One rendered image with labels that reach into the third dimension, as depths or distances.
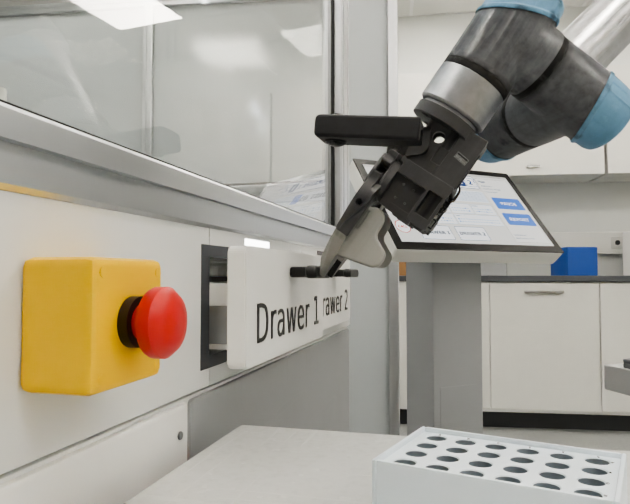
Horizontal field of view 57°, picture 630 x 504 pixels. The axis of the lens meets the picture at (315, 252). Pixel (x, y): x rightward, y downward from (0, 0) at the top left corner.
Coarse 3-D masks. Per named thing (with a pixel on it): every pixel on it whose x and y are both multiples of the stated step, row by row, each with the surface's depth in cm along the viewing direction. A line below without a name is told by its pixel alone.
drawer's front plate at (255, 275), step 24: (240, 264) 51; (264, 264) 56; (288, 264) 64; (312, 264) 74; (240, 288) 51; (264, 288) 56; (288, 288) 63; (312, 288) 73; (240, 312) 51; (264, 312) 56; (312, 312) 73; (240, 336) 51; (288, 336) 63; (312, 336) 73; (240, 360) 51; (264, 360) 56
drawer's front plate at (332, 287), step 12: (348, 264) 109; (324, 288) 90; (336, 288) 98; (348, 288) 109; (348, 300) 108; (324, 312) 90; (336, 312) 98; (348, 312) 108; (324, 324) 90; (336, 324) 99
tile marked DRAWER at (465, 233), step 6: (456, 228) 142; (462, 228) 143; (468, 228) 144; (474, 228) 144; (480, 228) 145; (462, 234) 141; (468, 234) 142; (474, 234) 143; (480, 234) 144; (486, 234) 144; (474, 240) 141; (480, 240) 142; (486, 240) 143
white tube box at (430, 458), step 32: (416, 448) 36; (448, 448) 36; (480, 448) 36; (512, 448) 36; (544, 448) 36; (576, 448) 35; (384, 480) 32; (416, 480) 31; (448, 480) 31; (480, 480) 30; (512, 480) 31; (544, 480) 30; (576, 480) 30; (608, 480) 30
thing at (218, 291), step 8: (216, 288) 54; (224, 288) 54; (216, 296) 54; (224, 296) 54; (216, 304) 54; (224, 304) 54; (216, 312) 53; (224, 312) 53; (216, 320) 53; (224, 320) 53; (216, 328) 53; (224, 328) 53; (216, 336) 53; (224, 336) 53; (216, 344) 54; (224, 344) 53
